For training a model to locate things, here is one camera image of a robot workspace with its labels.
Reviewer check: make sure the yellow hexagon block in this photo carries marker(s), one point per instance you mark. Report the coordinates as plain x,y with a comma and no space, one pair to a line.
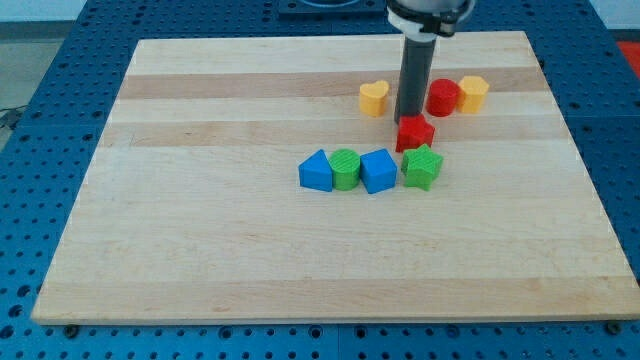
472,94

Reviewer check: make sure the green star block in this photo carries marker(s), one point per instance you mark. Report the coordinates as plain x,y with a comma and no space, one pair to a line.
421,167

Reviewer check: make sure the blue triangle block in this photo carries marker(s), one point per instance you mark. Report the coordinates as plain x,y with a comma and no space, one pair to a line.
315,172

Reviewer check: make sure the green cylinder block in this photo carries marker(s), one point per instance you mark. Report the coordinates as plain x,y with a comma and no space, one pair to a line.
345,166

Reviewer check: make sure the red cylinder block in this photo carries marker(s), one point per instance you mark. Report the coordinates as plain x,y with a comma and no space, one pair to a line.
442,97

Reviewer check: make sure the yellow heart block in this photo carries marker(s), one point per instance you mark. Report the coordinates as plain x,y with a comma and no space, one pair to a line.
373,98

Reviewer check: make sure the wooden board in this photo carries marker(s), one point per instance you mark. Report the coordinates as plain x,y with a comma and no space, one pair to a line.
191,211

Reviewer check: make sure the blue cube block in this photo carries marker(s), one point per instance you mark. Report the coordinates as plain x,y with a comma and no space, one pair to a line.
378,171

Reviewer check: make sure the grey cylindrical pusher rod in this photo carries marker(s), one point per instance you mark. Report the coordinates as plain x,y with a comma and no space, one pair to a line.
413,79

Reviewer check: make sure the white black robot wrist flange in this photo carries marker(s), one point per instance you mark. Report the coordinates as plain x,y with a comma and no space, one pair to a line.
424,20

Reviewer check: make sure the red star block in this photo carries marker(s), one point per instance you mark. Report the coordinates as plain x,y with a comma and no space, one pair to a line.
413,132

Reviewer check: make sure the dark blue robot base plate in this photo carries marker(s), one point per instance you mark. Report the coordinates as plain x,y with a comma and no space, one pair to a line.
333,8

